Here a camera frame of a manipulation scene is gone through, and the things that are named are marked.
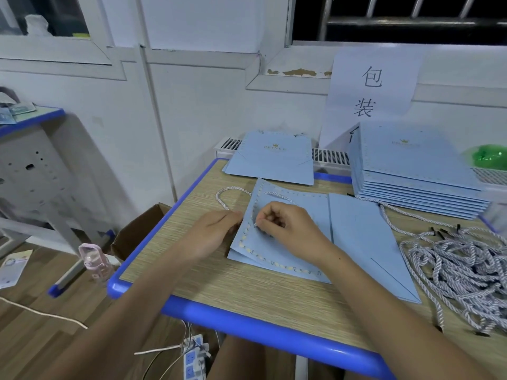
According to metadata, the person's leg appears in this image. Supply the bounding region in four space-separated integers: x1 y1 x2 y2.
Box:
208 336 298 380

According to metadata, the person's right forearm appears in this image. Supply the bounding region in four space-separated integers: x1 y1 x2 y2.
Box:
317 248 492 380

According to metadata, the grey metal desk blue edge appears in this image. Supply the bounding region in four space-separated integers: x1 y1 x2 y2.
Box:
0 102 117 299

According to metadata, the pink water bottle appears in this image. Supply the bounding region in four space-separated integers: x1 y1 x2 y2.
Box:
78 243 117 283

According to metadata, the white paper sign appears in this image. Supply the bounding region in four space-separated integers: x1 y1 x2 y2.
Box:
318 47 423 151

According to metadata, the pile of white twisted ropes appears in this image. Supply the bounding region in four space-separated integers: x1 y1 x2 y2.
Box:
380 204 507 336

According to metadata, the metal window grille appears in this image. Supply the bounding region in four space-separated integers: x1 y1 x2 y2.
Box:
292 0 507 46

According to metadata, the white cable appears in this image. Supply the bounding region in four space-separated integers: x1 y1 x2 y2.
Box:
0 297 88 330

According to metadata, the white framed window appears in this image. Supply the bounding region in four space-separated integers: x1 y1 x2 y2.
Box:
0 0 128 80

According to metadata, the blue-edged wooden desk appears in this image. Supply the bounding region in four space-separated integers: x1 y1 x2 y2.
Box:
107 158 507 380

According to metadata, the person's left forearm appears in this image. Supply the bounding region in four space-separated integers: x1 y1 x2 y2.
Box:
40 245 199 380

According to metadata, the white paper sheet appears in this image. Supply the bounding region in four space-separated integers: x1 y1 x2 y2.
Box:
0 249 34 290

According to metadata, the person's left hand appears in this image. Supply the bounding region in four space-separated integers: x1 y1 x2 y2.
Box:
176 210 246 262

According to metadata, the brown cardboard box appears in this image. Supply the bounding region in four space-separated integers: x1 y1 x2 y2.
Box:
111 203 171 262

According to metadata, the stack of blue paper bags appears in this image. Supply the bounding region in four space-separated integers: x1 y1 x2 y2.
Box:
349 122 492 221

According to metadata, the green plastic bottle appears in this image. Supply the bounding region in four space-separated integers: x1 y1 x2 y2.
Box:
471 145 507 171

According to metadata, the crown-print light blue paper bag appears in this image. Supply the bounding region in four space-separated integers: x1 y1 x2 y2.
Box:
227 178 423 304
223 130 315 187

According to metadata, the white power strip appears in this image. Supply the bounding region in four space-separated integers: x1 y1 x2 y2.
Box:
182 335 211 380

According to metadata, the person's right hand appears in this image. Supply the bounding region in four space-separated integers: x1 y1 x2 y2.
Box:
252 201 336 269

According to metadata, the small white container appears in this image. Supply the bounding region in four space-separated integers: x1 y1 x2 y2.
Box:
24 14 52 36

